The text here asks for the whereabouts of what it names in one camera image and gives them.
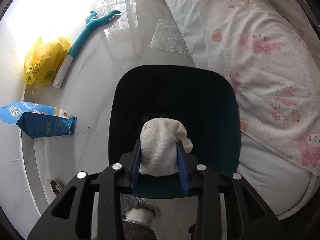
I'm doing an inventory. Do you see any white sock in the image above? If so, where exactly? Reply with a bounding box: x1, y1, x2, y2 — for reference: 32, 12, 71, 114
139, 118, 193, 177

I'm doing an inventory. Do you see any dark green trash bin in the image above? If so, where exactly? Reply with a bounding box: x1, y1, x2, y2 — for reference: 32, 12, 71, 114
108, 65, 241, 199

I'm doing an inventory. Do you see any grey fuzzy slipper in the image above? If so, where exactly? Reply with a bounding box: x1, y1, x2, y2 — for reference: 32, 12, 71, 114
120, 193, 158, 218

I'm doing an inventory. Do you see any white sock foot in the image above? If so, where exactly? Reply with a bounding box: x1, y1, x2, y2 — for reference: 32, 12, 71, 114
124, 207, 155, 227

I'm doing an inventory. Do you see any blue snack bag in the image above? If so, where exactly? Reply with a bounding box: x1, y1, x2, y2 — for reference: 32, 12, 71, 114
1, 101, 77, 139

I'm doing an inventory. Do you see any bubble wrap sheet on floor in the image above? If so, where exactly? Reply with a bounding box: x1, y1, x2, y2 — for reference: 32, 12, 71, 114
150, 19, 190, 56

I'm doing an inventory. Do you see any yellow plastic bag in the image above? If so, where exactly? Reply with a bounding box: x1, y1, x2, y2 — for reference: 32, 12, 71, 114
24, 36, 72, 86

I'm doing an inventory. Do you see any pink patterned white duvet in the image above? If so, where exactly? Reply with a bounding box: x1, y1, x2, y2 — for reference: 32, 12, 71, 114
199, 0, 319, 176

